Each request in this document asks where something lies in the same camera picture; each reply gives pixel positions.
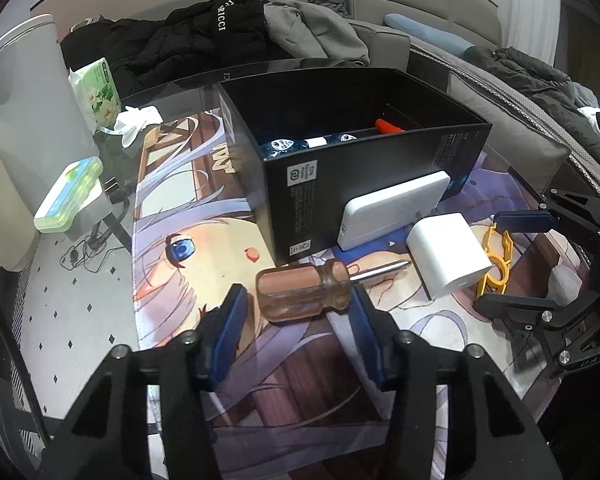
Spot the beige bed headboard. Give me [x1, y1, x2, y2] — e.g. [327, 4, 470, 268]
[337, 0, 503, 51]

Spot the yellow keycap puller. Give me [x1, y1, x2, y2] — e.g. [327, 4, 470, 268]
[475, 225, 515, 295]

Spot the blue pillow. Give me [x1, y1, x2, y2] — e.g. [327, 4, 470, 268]
[384, 12, 473, 58]

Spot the black cable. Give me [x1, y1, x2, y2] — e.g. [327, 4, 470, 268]
[60, 200, 131, 273]

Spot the black puffer jacket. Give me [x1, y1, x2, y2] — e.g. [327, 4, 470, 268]
[60, 0, 291, 98]

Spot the tall white appliance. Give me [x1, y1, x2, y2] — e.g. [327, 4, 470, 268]
[0, 14, 113, 231]

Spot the printed desk mat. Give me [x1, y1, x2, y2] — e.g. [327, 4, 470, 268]
[132, 105, 588, 480]

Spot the clear handle screwdriver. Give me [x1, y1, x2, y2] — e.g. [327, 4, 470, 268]
[256, 259, 413, 322]

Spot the round blue bottle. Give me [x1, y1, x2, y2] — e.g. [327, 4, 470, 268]
[259, 136, 306, 157]

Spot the crumpled white tissue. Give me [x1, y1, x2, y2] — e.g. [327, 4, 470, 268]
[111, 105, 163, 148]

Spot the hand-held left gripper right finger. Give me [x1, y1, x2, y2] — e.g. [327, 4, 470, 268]
[350, 290, 563, 480]

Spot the green tissue pack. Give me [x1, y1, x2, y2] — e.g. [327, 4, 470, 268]
[68, 57, 121, 128]

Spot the grey hoodie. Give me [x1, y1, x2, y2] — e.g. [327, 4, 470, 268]
[264, 0, 371, 67]

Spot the dark grey garment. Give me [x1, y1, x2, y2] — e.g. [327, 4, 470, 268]
[307, 0, 351, 16]

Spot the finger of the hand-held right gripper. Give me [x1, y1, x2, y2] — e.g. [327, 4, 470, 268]
[491, 187, 600, 241]
[474, 280, 600, 381]

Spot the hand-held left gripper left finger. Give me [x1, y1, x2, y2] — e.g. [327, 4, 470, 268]
[40, 284, 251, 480]

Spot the beige cushion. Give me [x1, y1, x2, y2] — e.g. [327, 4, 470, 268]
[447, 80, 572, 196]

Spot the white charger adapter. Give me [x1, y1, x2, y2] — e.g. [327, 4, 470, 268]
[406, 212, 493, 299]

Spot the green pill case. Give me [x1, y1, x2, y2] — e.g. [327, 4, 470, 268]
[33, 156, 104, 233]

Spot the black cardboard box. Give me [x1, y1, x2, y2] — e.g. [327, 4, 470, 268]
[219, 67, 494, 266]

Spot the beige waste bin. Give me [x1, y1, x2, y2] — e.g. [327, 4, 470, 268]
[0, 132, 38, 272]

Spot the white power bank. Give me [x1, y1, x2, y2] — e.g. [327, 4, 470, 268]
[337, 170, 452, 252]

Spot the dark green jacket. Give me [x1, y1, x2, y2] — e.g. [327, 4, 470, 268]
[472, 46, 600, 161]

